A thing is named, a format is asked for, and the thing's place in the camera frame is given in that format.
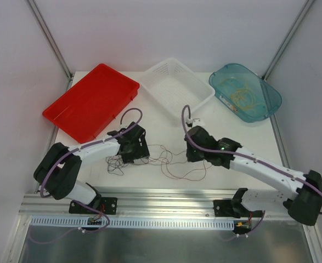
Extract red yellow black wires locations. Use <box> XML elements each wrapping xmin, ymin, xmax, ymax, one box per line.
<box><xmin>106</xmin><ymin>142</ymin><xmax>208</xmax><ymax>182</ymax></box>

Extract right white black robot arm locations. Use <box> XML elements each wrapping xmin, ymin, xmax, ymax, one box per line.
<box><xmin>184</xmin><ymin>126</ymin><xmax>322</xmax><ymax>226</ymax></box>

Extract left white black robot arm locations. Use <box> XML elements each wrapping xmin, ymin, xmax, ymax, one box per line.
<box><xmin>33</xmin><ymin>122</ymin><xmax>150</xmax><ymax>213</ymax></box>

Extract white perforated plastic basket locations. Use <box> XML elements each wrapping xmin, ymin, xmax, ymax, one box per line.
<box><xmin>138</xmin><ymin>58</ymin><xmax>215</xmax><ymax>127</ymax></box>

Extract red plastic tray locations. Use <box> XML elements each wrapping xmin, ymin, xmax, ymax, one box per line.
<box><xmin>42</xmin><ymin>64</ymin><xmax>140</xmax><ymax>144</ymax></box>

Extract teal translucent plastic bin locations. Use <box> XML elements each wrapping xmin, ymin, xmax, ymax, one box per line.
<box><xmin>208</xmin><ymin>63</ymin><xmax>282</xmax><ymax>123</ymax></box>

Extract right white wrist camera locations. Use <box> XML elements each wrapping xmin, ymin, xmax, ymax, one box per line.
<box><xmin>185</xmin><ymin>118</ymin><xmax>205</xmax><ymax>128</ymax></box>

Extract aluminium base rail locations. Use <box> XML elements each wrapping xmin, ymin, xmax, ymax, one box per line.
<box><xmin>19</xmin><ymin>186</ymin><xmax>311</xmax><ymax>220</ymax></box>

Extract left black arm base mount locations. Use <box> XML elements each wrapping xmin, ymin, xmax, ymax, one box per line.
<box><xmin>69</xmin><ymin>196</ymin><xmax>118</xmax><ymax>215</ymax></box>

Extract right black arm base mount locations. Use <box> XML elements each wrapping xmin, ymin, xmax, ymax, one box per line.
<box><xmin>213</xmin><ymin>199</ymin><xmax>250</xmax><ymax>219</ymax></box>

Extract white slotted cable duct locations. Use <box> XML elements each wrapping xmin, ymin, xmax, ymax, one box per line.
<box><xmin>30</xmin><ymin>215</ymin><xmax>234</xmax><ymax>231</ymax></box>

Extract right aluminium frame post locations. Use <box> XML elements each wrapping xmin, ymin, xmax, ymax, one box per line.
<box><xmin>261</xmin><ymin>0</ymin><xmax>316</xmax><ymax>81</ymax></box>

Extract aluminium frame post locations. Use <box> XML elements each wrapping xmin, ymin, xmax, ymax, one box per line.
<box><xmin>25</xmin><ymin>0</ymin><xmax>74</xmax><ymax>80</ymax></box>
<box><xmin>261</xmin><ymin>0</ymin><xmax>316</xmax><ymax>81</ymax></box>

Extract left aluminium frame post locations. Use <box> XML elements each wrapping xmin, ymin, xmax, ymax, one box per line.
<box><xmin>25</xmin><ymin>0</ymin><xmax>74</xmax><ymax>80</ymax></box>

